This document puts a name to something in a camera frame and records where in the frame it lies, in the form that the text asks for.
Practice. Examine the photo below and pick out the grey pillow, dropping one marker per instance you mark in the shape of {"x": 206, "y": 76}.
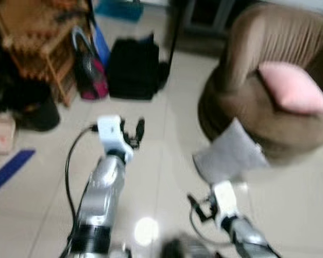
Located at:
{"x": 229, "y": 153}

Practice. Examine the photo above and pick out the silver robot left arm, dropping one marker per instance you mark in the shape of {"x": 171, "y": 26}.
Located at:
{"x": 99, "y": 193}

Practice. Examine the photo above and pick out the brown round sofa chair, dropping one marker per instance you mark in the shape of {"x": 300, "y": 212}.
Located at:
{"x": 242, "y": 113}

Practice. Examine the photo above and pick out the blue floor tape strip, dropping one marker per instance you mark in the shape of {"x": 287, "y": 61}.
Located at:
{"x": 12, "y": 169}

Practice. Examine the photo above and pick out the pink pillow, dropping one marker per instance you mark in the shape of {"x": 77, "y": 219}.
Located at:
{"x": 293, "y": 88}

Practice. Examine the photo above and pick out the black bag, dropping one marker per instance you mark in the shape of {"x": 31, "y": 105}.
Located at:
{"x": 132, "y": 70}

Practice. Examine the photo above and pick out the black and red handbag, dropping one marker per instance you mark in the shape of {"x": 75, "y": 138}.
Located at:
{"x": 91, "y": 75}

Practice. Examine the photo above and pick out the blue flat item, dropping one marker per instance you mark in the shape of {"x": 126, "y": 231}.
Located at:
{"x": 101, "y": 45}

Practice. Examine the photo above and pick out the black bin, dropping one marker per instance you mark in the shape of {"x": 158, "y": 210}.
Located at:
{"x": 35, "y": 110}

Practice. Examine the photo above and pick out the blue mat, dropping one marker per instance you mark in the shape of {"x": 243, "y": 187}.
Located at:
{"x": 118, "y": 9}

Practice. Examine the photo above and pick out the dark cabinet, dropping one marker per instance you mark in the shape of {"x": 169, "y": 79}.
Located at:
{"x": 204, "y": 24}

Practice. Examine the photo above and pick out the cardboard box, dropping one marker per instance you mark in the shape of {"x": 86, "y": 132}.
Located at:
{"x": 0, "y": 134}

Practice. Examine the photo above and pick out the wooden shelf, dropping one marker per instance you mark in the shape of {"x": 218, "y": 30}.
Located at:
{"x": 32, "y": 37}

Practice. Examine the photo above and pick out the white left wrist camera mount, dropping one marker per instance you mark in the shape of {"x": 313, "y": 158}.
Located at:
{"x": 110, "y": 131}

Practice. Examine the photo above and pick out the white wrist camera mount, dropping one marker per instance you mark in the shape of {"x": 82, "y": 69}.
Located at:
{"x": 110, "y": 131}
{"x": 225, "y": 201}

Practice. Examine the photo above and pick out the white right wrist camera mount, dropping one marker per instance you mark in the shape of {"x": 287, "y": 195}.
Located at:
{"x": 225, "y": 201}

